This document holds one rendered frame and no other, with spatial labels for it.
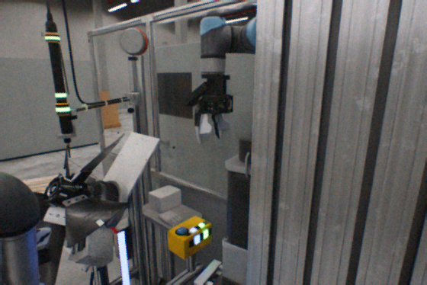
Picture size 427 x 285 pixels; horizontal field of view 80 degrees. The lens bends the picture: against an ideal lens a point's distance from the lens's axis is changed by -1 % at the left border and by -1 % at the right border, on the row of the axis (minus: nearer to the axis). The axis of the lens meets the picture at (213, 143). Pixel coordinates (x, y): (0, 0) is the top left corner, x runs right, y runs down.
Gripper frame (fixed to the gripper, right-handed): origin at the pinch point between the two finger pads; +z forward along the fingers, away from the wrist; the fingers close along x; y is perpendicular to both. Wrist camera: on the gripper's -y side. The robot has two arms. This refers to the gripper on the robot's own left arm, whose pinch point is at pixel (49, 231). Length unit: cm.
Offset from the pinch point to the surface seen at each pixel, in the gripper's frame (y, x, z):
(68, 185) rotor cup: 7.7, -6.4, 23.8
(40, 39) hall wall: 729, -282, 1014
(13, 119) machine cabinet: 389, -7, 413
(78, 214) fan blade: -3.8, -0.1, 10.3
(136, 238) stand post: -1, 41, 54
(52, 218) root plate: 15.0, 5.7, 19.2
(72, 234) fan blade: -6.2, 2.7, 1.9
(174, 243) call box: -35.6, 18.5, 17.2
